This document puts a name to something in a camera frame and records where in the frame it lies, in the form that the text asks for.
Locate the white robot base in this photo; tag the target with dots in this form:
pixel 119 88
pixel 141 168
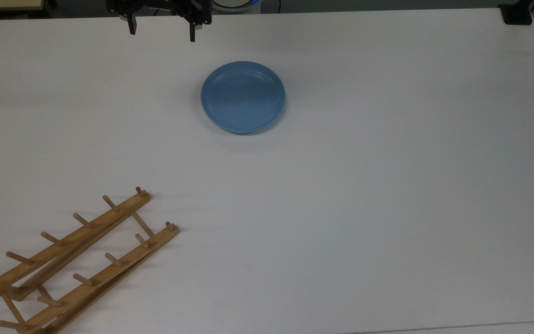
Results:
pixel 234 4

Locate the black table clamp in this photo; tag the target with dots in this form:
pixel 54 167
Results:
pixel 516 13

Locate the blue round plate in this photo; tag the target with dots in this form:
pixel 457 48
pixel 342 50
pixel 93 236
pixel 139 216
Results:
pixel 243 97

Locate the wooden plate rack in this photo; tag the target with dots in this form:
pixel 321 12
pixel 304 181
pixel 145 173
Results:
pixel 81 260

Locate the light wooden board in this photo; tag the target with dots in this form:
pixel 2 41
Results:
pixel 5 4

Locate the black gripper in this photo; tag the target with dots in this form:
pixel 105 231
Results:
pixel 165 6

